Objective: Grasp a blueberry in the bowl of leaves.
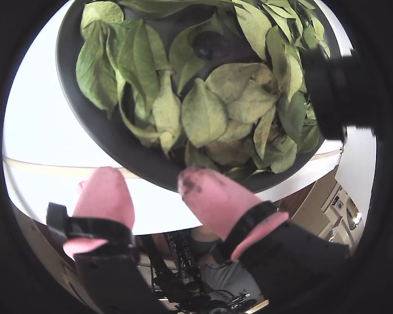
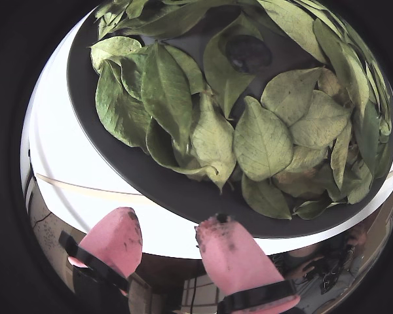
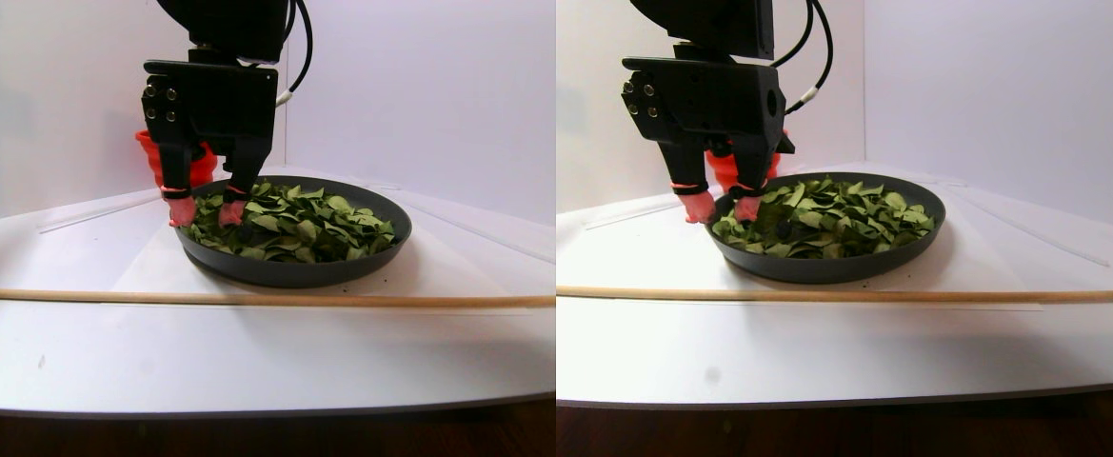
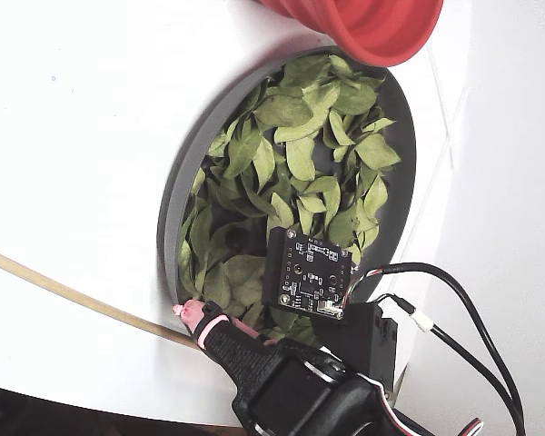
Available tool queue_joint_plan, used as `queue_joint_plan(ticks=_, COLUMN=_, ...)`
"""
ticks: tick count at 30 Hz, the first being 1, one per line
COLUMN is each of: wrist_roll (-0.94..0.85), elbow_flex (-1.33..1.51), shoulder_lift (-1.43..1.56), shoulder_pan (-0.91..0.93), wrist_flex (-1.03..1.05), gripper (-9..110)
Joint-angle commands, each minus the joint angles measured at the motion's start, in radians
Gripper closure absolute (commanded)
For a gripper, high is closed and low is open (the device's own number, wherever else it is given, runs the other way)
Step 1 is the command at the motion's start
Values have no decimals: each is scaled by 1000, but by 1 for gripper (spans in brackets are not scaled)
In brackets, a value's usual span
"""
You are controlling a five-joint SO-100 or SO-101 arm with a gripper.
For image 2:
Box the pink padded gripper finger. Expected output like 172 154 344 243
58 206 151 298
195 213 299 314

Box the dark blueberry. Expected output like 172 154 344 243
225 35 272 73

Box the dark grey bowl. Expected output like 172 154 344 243
66 0 393 239

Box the small green leaf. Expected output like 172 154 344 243
293 199 331 220

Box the brownish dry leaf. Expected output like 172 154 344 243
271 166 328 199

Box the dark green leaf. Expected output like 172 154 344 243
353 99 381 176
145 117 217 176

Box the broad pale green leaf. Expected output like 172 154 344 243
233 96 295 182

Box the narrow pale green leaf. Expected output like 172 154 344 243
329 120 353 190

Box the long green leaf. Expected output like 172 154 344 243
141 42 193 154
313 18 370 115

